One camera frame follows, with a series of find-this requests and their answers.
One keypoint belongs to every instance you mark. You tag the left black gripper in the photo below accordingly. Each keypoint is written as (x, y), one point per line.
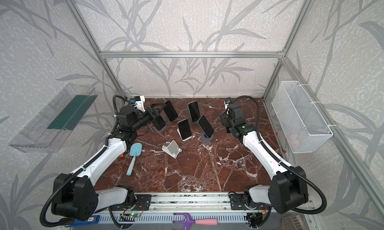
(153, 112)

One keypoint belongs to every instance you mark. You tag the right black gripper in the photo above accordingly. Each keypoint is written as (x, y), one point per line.
(225, 121)

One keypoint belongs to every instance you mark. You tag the black phone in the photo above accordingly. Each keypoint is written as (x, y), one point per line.
(170, 111)
(194, 111)
(184, 124)
(159, 124)
(205, 126)

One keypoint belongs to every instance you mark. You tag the purple round phone stand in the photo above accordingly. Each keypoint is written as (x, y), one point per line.
(205, 138)

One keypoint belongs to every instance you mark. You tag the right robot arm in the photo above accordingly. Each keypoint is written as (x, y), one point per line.
(288, 189)

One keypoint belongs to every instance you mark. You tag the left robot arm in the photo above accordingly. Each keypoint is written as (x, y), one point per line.
(74, 196)

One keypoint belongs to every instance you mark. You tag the black phone on white stand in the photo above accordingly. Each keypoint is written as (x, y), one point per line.
(184, 124)

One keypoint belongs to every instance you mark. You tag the white phone stand front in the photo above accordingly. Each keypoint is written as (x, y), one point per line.
(172, 149)

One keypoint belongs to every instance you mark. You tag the white phone stand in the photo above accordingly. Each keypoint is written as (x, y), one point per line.
(184, 134)
(172, 149)

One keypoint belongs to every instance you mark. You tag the white phone stand centre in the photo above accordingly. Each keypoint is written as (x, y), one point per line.
(184, 134)

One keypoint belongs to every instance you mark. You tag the teal silicone spatula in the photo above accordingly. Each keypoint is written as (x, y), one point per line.
(135, 151)

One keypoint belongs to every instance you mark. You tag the purple pink fork tool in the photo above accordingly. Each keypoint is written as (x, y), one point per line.
(188, 221)

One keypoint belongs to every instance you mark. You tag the brown grid board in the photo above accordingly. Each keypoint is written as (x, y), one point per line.
(293, 223)

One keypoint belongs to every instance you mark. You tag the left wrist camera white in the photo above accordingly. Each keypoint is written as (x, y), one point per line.
(138, 102)

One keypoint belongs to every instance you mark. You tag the white wire mesh basket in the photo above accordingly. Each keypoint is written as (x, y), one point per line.
(301, 121)

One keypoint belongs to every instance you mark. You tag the aluminium mounting rail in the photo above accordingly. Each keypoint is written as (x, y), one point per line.
(205, 202)

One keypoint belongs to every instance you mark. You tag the clear plastic wall tray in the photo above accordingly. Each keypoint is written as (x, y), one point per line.
(48, 131)

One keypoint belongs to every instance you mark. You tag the blue handled tool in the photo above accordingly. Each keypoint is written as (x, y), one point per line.
(90, 221)

